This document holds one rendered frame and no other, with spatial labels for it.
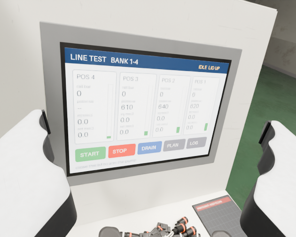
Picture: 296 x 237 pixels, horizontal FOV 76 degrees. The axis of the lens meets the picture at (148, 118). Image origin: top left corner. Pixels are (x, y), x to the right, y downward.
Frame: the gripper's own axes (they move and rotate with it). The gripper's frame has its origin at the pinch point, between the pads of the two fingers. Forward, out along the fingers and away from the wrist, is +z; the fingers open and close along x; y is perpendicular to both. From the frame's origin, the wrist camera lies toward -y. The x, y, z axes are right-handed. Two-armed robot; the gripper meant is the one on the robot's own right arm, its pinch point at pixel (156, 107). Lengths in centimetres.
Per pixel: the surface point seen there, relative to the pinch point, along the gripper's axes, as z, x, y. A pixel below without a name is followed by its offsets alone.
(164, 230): 16, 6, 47
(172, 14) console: 34.9, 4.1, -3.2
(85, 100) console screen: 24.1, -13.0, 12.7
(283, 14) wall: 834, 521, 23
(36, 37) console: 24.2, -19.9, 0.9
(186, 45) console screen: 35.0, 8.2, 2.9
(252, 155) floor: 180, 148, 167
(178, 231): 15.6, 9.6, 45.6
